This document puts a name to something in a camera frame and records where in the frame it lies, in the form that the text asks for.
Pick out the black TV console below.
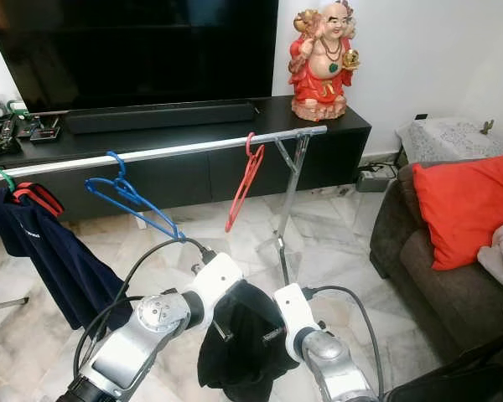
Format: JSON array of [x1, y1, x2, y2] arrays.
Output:
[[0, 95, 372, 235]]

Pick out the navy shirt with red collar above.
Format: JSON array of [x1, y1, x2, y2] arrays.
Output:
[[0, 184, 131, 332]]

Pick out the dark brown fabric sofa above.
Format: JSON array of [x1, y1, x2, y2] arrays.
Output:
[[369, 155, 503, 348]]

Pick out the lace-covered side table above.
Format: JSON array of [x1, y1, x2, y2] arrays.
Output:
[[397, 117, 503, 166]]

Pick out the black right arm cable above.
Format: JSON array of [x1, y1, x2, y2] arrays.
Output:
[[303, 286, 385, 394]]

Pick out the dark navy shirt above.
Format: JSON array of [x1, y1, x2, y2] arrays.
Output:
[[195, 281, 301, 402]]

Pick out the large black television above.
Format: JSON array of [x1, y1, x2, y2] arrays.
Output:
[[0, 0, 280, 112]]

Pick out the red square cushion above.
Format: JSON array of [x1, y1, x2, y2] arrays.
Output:
[[411, 151, 503, 271]]

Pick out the red laughing Buddha statue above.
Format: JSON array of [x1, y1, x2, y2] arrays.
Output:
[[288, 0, 361, 122]]

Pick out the green plastic hanger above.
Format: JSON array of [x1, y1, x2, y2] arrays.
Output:
[[0, 166, 22, 192]]

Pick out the black green gadget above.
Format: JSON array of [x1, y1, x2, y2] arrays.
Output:
[[4, 98, 33, 125]]

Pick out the grey power box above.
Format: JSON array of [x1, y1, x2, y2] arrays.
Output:
[[355, 162, 399, 193]]

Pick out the silver metal clothes rack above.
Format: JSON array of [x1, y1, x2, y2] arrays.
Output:
[[0, 124, 329, 315]]

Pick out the blue plastic hanger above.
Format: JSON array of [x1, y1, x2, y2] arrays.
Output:
[[84, 151, 189, 244]]

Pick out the red plastic hanger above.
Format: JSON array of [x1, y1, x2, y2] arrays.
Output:
[[224, 131, 265, 234]]

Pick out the long black soundbar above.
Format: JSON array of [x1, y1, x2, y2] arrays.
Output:
[[65, 100, 257, 135]]

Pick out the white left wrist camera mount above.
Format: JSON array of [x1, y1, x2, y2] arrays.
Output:
[[184, 251, 244, 332]]

